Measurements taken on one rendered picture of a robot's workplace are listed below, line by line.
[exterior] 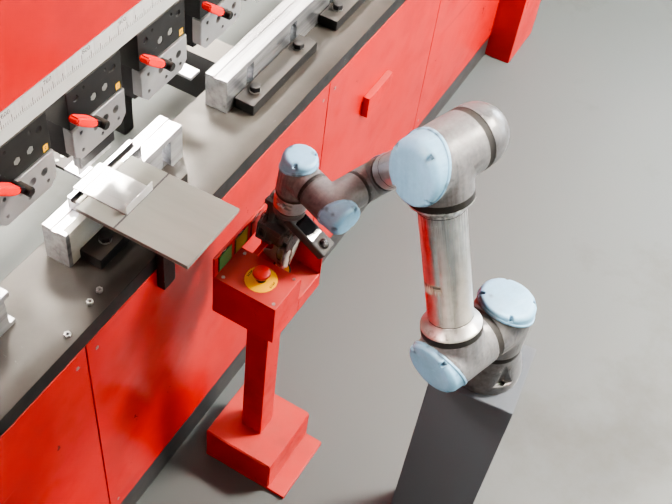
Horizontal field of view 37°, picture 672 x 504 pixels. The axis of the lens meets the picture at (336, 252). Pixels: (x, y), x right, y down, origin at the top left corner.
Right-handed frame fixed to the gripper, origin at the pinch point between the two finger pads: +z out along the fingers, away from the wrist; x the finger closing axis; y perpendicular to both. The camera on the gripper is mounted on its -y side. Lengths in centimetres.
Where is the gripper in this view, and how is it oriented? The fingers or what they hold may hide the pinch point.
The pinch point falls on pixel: (285, 266)
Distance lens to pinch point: 225.3
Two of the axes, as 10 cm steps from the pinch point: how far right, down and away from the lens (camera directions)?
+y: -8.5, -4.9, 2.0
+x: -5.0, 6.2, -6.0
